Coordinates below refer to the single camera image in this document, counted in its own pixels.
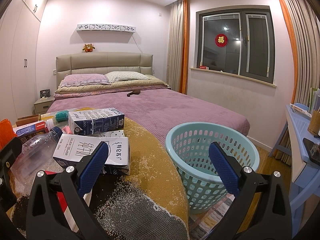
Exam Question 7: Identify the clear plastic bottle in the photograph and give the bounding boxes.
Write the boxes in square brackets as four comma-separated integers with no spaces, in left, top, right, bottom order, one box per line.
[10,126,63,186]

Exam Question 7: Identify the white milk carton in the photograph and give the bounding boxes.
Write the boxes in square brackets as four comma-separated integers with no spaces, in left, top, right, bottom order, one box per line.
[53,134,130,170]

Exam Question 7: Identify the pink tissue pack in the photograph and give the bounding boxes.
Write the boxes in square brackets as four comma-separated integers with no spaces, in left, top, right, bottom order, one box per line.
[62,125,73,134]

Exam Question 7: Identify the teal tissue pack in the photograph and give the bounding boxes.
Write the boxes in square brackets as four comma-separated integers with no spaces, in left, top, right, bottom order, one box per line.
[55,111,68,122]

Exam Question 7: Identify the dark blue milk carton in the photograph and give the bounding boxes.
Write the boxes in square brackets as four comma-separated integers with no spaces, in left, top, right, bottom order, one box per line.
[68,108,125,135]

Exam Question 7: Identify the white patterned wrapper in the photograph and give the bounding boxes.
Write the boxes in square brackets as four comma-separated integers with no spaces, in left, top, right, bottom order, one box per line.
[92,129,125,138]

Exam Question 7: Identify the red blue tiger card box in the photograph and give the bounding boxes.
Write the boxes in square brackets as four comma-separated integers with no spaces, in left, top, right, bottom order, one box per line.
[13,121,49,143]

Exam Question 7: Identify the light blue desk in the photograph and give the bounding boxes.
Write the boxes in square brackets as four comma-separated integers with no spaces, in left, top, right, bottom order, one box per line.
[269,103,319,236]

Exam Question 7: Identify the grey bedside nightstand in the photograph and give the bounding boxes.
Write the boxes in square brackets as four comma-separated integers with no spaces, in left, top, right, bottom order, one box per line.
[34,96,55,114]

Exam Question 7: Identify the black phone on desk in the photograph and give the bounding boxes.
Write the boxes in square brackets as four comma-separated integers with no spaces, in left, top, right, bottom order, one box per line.
[303,138,320,165]

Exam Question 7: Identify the purple pillow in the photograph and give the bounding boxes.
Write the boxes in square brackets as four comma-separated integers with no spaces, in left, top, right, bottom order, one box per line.
[59,74,111,88]

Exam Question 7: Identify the wooden pen holder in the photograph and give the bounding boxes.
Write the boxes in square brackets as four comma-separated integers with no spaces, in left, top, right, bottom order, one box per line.
[308,110,320,137]

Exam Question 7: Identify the light blue plastic laundry basket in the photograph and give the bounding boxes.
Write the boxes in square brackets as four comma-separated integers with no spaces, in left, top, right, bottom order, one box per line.
[165,122,260,213]

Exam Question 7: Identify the books on desk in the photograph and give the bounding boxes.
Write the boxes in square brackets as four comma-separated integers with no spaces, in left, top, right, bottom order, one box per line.
[290,88,319,120]

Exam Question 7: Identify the white built-in wardrobe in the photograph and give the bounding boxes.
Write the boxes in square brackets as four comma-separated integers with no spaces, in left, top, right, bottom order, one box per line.
[1,0,47,124]

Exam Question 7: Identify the beige padded headboard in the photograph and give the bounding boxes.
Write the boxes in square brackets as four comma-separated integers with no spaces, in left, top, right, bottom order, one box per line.
[56,52,153,86]

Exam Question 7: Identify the white patterned pillow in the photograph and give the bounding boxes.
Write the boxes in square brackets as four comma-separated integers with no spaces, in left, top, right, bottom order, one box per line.
[105,71,149,83]

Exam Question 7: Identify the orange plush toy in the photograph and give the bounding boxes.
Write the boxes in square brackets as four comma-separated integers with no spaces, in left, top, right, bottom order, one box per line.
[82,43,95,53]

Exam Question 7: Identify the bed with purple cover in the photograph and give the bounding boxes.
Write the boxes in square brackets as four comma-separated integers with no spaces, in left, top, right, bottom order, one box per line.
[48,85,250,144]

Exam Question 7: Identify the dark object on bed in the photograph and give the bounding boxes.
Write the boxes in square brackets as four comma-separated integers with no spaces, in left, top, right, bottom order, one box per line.
[127,89,140,97]

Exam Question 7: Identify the folded beige quilt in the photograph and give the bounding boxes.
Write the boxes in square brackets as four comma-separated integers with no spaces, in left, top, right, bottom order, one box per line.
[54,75,170,100]

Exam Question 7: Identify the dark framed window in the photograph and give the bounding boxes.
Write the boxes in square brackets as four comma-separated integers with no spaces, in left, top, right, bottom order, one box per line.
[196,5,275,84]

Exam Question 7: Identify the red round window decoration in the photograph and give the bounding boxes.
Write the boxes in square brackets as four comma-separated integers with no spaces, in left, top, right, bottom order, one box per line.
[215,34,228,48]

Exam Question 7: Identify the beige orange left curtain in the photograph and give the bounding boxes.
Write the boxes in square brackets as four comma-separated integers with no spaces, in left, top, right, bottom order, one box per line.
[166,0,189,94]

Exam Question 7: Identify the beige orange curtain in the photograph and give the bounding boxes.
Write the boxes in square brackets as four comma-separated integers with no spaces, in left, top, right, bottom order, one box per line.
[166,0,189,94]
[279,0,319,104]

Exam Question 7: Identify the beige orange right curtain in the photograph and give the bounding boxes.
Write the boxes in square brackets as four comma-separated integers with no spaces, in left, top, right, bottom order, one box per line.
[279,0,319,104]

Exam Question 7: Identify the small picture frame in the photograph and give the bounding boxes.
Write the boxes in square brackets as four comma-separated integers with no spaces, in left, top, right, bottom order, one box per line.
[40,89,50,99]

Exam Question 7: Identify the white decorative wall shelf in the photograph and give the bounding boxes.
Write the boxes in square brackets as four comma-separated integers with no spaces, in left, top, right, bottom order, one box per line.
[76,23,136,33]

